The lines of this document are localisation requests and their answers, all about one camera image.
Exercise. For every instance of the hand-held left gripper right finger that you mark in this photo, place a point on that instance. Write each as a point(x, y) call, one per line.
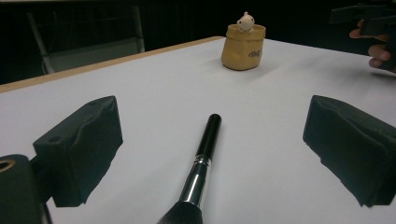
point(355, 146)

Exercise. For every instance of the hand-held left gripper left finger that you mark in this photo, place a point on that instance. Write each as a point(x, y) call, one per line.
point(81, 146)

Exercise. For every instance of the small brown toy object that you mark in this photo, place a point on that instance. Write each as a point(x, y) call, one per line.
point(241, 49)

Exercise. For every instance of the white metal stand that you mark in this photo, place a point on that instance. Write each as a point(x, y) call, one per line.
point(93, 56)

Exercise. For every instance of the small white figure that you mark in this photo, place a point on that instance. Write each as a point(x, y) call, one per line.
point(246, 21)

